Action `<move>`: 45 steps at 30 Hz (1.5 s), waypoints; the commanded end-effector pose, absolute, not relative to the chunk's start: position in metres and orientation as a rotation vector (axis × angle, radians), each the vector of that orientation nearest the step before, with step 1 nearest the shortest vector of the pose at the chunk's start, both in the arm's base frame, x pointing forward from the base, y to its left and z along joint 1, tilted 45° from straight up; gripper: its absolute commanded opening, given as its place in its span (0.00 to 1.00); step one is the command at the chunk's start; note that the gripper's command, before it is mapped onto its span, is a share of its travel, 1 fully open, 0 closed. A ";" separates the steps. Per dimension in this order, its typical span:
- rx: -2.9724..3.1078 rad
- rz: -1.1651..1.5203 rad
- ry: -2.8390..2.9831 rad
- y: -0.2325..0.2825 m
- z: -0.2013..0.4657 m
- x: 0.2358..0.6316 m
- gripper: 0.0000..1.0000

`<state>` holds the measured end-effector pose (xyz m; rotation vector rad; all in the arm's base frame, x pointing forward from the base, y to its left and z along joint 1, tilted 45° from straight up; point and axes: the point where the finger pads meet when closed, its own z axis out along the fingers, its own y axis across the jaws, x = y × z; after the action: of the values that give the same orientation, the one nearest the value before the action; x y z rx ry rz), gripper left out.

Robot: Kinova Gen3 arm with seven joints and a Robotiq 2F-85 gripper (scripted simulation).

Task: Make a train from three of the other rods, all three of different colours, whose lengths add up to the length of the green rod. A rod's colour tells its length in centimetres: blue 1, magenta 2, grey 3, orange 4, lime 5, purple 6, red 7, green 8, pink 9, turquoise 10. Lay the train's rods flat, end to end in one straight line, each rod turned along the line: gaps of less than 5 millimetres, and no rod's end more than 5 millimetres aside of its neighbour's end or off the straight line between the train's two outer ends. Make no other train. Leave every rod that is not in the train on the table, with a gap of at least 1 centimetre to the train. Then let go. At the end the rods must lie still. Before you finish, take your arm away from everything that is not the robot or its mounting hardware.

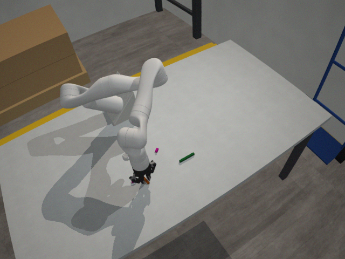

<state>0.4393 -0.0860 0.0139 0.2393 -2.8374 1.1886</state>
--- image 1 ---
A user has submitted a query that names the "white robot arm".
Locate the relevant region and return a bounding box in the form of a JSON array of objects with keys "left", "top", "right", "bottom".
[{"left": 60, "top": 58, "right": 168, "bottom": 171}]

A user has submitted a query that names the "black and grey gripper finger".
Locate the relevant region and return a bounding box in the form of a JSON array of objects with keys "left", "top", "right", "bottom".
[
  {"left": 146, "top": 160, "right": 156, "bottom": 181},
  {"left": 129, "top": 174, "right": 146, "bottom": 184}
]

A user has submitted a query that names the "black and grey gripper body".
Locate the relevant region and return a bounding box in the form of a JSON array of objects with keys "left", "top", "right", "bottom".
[{"left": 133, "top": 162, "right": 151, "bottom": 177}]

